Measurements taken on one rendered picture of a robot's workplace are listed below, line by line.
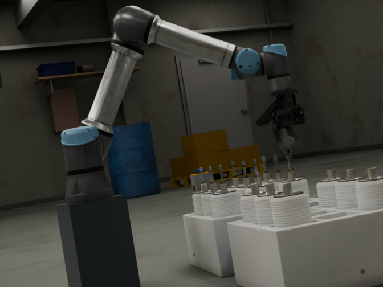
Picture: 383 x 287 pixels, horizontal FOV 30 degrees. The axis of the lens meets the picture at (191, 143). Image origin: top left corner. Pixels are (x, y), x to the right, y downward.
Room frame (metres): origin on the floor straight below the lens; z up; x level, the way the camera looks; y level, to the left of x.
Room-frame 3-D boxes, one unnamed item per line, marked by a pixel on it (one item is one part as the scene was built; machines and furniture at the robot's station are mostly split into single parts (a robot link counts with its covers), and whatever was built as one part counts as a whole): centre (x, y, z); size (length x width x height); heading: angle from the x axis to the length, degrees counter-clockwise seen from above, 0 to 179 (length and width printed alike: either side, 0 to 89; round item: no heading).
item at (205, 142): (9.64, -0.28, 0.32); 1.19 x 0.88 x 0.65; 114
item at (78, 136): (2.24, 0.34, 0.47); 0.13 x 0.12 x 0.14; 178
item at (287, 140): (2.33, -0.31, 0.38); 0.06 x 0.03 x 0.09; 46
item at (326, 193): (2.06, -0.38, 0.16); 0.10 x 0.10 x 0.18
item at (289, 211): (1.77, -0.22, 0.16); 0.10 x 0.10 x 0.18
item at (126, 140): (8.62, 0.74, 0.44); 0.59 x 0.58 x 0.87; 112
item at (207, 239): (2.44, -0.16, 0.09); 0.39 x 0.39 x 0.18; 15
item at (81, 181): (2.23, 0.34, 0.35); 0.15 x 0.15 x 0.10
